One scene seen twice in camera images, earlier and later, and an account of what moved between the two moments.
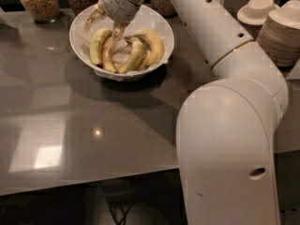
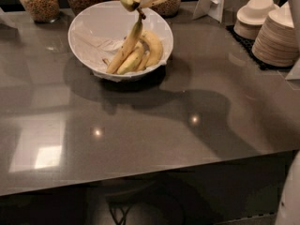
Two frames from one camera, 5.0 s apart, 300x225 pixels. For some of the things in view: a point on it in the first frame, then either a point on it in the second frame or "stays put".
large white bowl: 146,18 stays put
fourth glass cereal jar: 161,1 stays put
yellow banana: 107,56 -> 127,43
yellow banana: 136,58 stays put
